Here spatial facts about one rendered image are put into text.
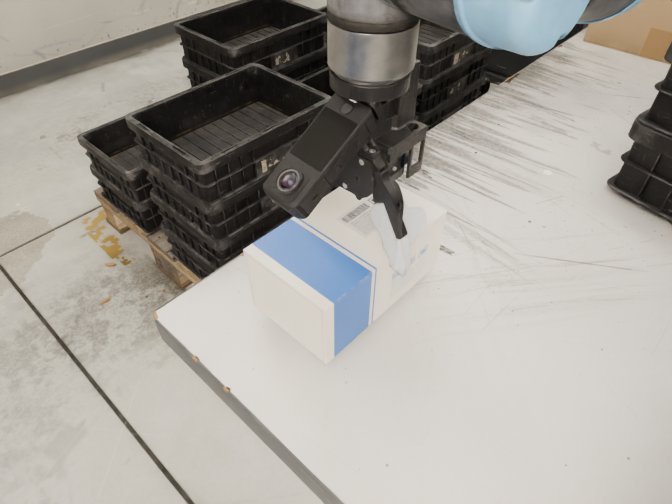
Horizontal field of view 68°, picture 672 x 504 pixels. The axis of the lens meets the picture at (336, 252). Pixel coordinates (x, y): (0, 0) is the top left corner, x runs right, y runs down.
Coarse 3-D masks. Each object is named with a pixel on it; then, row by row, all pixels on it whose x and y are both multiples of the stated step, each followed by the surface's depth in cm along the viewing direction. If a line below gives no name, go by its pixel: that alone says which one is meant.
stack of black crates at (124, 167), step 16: (96, 128) 152; (112, 128) 155; (128, 128) 159; (80, 144) 149; (96, 144) 154; (112, 144) 158; (128, 144) 162; (96, 160) 148; (112, 160) 140; (128, 160) 158; (96, 176) 155; (112, 176) 147; (128, 176) 136; (144, 176) 140; (112, 192) 156; (128, 192) 145; (144, 192) 143; (128, 208) 151; (144, 208) 144; (144, 224) 150; (160, 224) 153
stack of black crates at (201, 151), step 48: (192, 96) 124; (240, 96) 135; (288, 96) 130; (144, 144) 116; (192, 144) 124; (240, 144) 105; (288, 144) 116; (192, 192) 111; (240, 192) 112; (192, 240) 128; (240, 240) 122
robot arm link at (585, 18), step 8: (592, 0) 34; (600, 0) 35; (608, 0) 36; (616, 0) 36; (624, 0) 36; (632, 0) 38; (640, 0) 39; (592, 8) 35; (600, 8) 36; (608, 8) 37; (616, 8) 38; (624, 8) 39; (584, 16) 36; (592, 16) 37; (600, 16) 38; (608, 16) 39
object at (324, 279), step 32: (288, 224) 55; (320, 224) 55; (352, 224) 55; (256, 256) 51; (288, 256) 51; (320, 256) 51; (352, 256) 51; (384, 256) 51; (416, 256) 56; (256, 288) 55; (288, 288) 49; (320, 288) 48; (352, 288) 48; (384, 288) 54; (288, 320) 53; (320, 320) 48; (352, 320) 52; (320, 352) 52
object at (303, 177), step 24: (336, 96) 44; (336, 120) 43; (360, 120) 42; (312, 144) 43; (336, 144) 42; (360, 144) 44; (288, 168) 43; (312, 168) 42; (336, 168) 43; (288, 192) 42; (312, 192) 42
